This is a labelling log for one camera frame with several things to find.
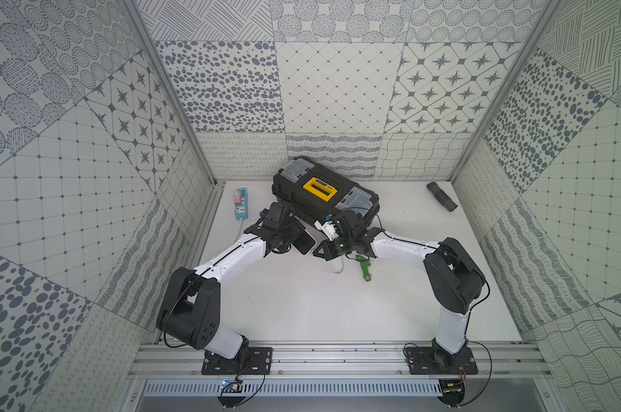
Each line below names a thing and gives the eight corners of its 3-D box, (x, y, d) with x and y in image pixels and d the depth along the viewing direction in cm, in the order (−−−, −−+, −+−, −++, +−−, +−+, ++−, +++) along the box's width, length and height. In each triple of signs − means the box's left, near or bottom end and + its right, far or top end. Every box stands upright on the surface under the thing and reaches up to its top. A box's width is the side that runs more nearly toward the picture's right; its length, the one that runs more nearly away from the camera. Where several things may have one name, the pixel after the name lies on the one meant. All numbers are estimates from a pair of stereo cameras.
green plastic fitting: (366, 281, 92) (366, 279, 90) (355, 258, 98) (356, 255, 97) (376, 278, 93) (377, 276, 91) (365, 255, 99) (366, 252, 97)
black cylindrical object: (448, 212, 112) (450, 208, 110) (426, 186, 122) (428, 182, 120) (455, 209, 113) (458, 205, 111) (433, 184, 123) (434, 181, 121)
